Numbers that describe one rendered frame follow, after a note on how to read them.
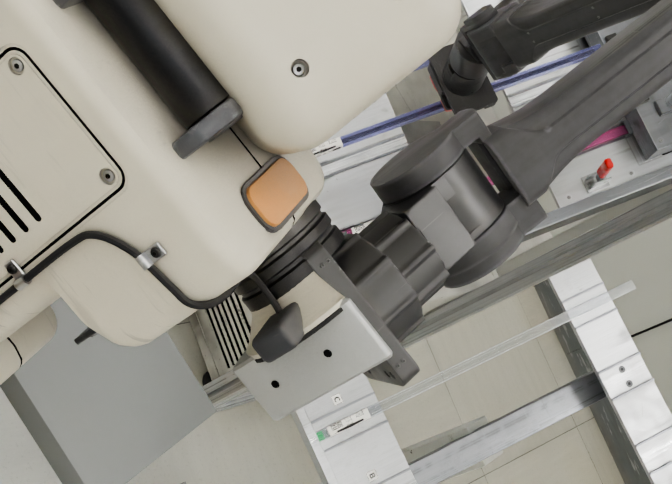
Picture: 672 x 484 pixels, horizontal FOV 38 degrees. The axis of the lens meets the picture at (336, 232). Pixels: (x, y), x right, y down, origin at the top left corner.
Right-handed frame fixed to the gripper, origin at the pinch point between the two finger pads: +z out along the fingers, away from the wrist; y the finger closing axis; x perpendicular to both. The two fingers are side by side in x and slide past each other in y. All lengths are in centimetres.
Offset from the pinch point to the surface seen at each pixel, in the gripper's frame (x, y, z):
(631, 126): -27.9, -11.3, 8.4
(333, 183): 19.1, -2.3, 10.8
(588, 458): -53, -71, 186
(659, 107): -30.9, -11.2, 3.5
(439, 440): 19.5, -44.1, 11.3
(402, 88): -11, 25, 59
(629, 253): -91, -16, 172
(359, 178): 15.0, -3.1, 10.8
